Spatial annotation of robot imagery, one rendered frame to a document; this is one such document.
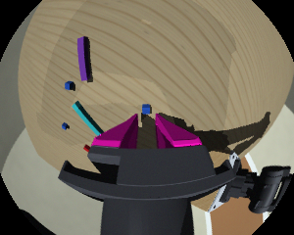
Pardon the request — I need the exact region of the turquoise rod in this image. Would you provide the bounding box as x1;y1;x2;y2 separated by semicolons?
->
72;101;104;136

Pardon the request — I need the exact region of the small blue cube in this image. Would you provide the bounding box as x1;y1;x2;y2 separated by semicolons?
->
65;81;74;90
62;122;68;130

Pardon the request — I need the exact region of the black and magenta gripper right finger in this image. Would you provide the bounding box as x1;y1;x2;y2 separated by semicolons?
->
155;114;203;149

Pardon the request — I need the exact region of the purple rod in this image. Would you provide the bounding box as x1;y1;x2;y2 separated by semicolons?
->
77;36;91;81

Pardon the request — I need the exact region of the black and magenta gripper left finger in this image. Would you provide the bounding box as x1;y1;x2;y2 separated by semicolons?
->
91;114;138;149

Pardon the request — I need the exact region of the red rod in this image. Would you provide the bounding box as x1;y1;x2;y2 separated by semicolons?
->
83;145;90;152

